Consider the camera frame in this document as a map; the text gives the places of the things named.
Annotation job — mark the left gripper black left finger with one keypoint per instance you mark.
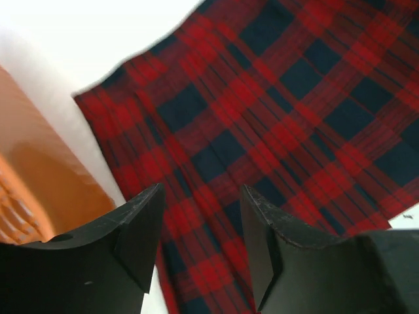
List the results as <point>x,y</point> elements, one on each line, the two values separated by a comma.
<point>105,266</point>

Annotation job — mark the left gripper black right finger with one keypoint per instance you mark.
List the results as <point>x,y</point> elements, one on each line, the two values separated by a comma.
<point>297,268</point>

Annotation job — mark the red black plaid skirt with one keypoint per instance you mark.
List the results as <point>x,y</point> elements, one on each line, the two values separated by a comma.
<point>312,103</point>

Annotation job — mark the orange plastic bin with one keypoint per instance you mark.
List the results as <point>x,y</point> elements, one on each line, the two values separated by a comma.
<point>45,189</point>

